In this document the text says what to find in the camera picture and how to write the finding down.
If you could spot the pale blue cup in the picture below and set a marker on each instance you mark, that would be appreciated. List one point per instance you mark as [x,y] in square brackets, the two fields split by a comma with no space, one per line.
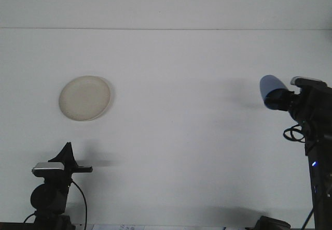
[272,83]

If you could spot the pale round plate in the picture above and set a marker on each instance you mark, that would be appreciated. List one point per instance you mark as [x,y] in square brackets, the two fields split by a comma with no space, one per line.
[85,98]

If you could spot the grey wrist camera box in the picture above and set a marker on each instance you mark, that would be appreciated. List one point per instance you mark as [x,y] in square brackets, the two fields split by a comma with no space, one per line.
[48,167]
[306,80]

